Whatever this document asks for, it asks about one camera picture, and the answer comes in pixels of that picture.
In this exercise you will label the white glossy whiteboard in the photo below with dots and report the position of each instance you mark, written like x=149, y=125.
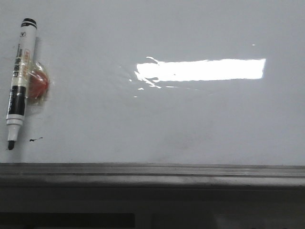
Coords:
x=161, y=81

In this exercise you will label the red magnet taped to marker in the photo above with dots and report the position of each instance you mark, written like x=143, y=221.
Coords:
x=38, y=85

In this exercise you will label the black and white whiteboard marker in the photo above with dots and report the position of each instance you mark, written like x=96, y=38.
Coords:
x=19, y=89

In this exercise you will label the grey aluminium whiteboard tray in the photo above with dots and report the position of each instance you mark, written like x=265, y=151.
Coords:
x=137, y=175

